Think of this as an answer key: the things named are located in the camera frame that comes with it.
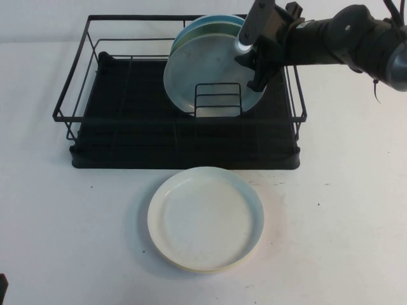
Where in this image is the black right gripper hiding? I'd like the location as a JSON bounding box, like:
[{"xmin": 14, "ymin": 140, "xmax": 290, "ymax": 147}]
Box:
[{"xmin": 234, "ymin": 2, "xmax": 307, "ymax": 93}]

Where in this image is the light grey round plate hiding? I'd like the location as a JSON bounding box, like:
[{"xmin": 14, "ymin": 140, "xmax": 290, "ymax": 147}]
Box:
[{"xmin": 163, "ymin": 34, "xmax": 268, "ymax": 119}]

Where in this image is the green round plate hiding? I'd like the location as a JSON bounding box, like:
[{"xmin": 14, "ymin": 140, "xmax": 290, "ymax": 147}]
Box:
[{"xmin": 169, "ymin": 21, "xmax": 246, "ymax": 63}]

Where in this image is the blue round plate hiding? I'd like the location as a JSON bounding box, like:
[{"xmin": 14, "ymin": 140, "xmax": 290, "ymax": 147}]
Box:
[{"xmin": 174, "ymin": 13, "xmax": 247, "ymax": 48}]

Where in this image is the white round plate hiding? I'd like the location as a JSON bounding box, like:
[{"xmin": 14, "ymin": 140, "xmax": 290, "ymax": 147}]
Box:
[{"xmin": 146, "ymin": 166, "xmax": 265, "ymax": 271}]

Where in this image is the black plastic drip tray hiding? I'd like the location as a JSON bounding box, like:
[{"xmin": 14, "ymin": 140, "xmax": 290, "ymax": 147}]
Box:
[{"xmin": 70, "ymin": 50, "xmax": 301, "ymax": 170}]

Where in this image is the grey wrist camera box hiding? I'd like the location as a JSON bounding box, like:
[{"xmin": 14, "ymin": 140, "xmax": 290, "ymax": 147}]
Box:
[{"xmin": 234, "ymin": 0, "xmax": 280, "ymax": 53}]

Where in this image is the black cable tie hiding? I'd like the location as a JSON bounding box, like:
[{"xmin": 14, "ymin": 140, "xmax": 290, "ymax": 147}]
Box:
[{"xmin": 371, "ymin": 78, "xmax": 383, "ymax": 104}]

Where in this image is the black wire dish rack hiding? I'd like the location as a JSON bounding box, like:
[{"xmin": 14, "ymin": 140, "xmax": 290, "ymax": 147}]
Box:
[{"xmin": 52, "ymin": 13, "xmax": 308, "ymax": 141}]

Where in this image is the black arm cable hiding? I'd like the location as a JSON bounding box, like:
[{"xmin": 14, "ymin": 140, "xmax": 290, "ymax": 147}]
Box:
[{"xmin": 382, "ymin": 0, "xmax": 404, "ymax": 25}]

